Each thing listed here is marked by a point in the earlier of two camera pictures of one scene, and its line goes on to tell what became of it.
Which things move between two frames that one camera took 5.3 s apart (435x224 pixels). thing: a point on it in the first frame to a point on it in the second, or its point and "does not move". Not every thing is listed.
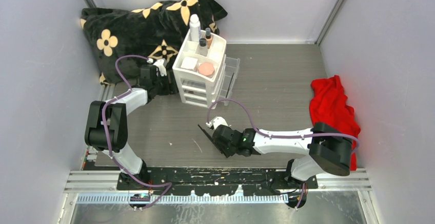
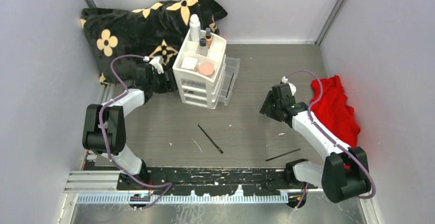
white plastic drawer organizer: (200, 66) does not move
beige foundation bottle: (209, 37) does not move
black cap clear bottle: (203, 49) does not move
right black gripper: (227, 153) to (264, 107)
